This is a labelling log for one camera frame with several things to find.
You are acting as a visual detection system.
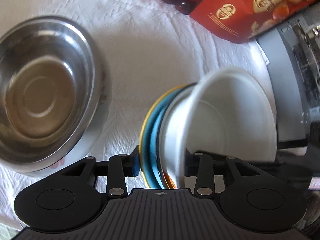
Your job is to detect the white paper bowl orange print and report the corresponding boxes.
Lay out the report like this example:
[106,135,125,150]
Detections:
[160,67,278,189]

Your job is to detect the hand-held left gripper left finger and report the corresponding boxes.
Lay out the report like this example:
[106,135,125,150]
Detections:
[61,146,141,198]

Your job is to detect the blue ceramic bowl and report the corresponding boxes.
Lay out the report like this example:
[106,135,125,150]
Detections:
[145,86,198,189]

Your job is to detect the small red box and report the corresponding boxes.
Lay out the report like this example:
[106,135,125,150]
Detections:
[189,0,267,45]

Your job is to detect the red snack bag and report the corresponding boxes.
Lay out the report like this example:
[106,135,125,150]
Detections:
[229,0,320,44]

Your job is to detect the white textured cloth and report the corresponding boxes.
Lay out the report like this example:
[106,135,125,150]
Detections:
[0,0,278,230]

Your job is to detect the white floral bowl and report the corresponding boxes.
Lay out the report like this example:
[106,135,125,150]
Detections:
[24,55,112,178]

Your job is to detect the white bowl yellow rim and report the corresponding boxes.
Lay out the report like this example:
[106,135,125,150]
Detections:
[139,84,190,189]

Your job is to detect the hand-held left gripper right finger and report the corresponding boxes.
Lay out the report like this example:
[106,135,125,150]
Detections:
[184,152,253,197]

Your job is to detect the white computer case glass panel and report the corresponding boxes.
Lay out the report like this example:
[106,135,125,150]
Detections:
[256,11,320,152]

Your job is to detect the stainless steel bowl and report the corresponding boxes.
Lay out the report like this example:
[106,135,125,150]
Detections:
[0,16,103,173]

